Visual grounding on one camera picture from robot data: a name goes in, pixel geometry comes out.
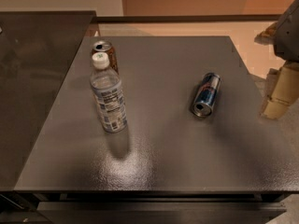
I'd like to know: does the blue silver redbull can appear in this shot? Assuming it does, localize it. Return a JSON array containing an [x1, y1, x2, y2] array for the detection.
[[192, 73, 221, 118]]

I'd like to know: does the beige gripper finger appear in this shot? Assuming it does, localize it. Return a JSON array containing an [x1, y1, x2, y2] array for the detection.
[[261, 61, 299, 119], [254, 22, 277, 45]]

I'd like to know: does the clear plastic water bottle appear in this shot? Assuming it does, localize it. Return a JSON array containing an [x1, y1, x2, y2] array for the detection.
[[90, 52, 127, 133]]

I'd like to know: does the brown soda can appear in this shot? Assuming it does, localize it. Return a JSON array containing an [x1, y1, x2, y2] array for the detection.
[[92, 40, 119, 72]]

